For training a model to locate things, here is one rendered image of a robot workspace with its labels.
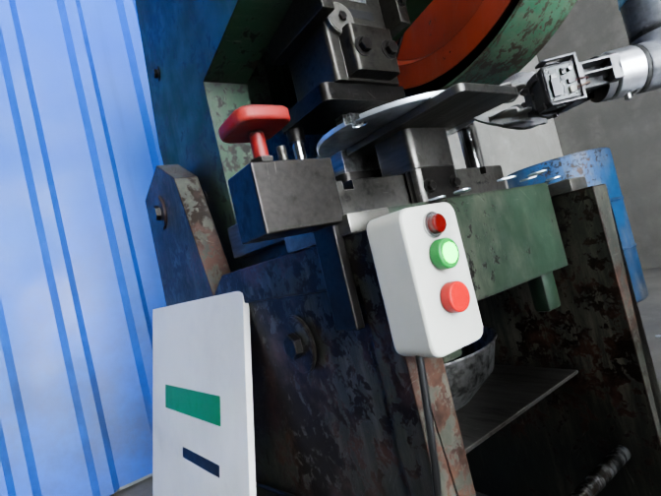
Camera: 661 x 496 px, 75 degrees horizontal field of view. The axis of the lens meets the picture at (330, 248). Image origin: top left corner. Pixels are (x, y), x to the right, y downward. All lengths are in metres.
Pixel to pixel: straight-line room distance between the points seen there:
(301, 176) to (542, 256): 0.46
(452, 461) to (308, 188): 0.31
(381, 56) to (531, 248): 0.41
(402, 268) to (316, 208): 0.11
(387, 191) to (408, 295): 0.30
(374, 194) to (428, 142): 0.13
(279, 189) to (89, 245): 1.39
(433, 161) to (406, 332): 0.36
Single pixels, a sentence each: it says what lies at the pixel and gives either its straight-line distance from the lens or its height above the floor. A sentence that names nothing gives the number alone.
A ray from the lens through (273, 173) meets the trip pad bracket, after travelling 0.43.
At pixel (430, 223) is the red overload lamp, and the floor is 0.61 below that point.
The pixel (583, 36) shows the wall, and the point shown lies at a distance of 4.29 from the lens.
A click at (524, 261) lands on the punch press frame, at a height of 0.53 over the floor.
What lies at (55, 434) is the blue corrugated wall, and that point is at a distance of 1.77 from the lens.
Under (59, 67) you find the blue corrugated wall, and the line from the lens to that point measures 1.99.
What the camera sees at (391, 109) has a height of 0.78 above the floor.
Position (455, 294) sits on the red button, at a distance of 0.40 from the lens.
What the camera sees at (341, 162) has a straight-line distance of 0.76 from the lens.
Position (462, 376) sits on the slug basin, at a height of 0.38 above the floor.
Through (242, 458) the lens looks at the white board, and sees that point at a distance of 0.77.
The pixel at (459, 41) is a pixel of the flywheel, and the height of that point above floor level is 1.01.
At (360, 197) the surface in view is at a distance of 0.62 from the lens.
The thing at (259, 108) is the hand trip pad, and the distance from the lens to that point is 0.44.
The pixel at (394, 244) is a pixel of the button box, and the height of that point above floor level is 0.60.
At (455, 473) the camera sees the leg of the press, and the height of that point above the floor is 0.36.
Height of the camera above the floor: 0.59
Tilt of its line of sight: 2 degrees up
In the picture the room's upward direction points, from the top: 13 degrees counter-clockwise
